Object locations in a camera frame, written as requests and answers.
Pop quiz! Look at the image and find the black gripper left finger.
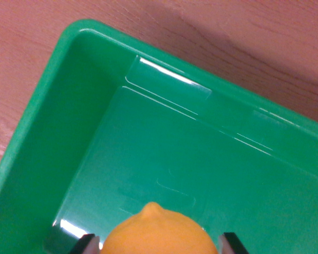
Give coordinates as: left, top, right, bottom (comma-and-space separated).
69, 233, 101, 254

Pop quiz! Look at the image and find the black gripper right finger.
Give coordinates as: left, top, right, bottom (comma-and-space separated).
218, 231, 250, 254

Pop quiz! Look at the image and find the yellow lemon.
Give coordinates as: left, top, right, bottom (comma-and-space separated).
100, 202, 219, 254

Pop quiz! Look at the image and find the green plastic bin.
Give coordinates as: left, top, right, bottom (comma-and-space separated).
0, 19, 318, 254

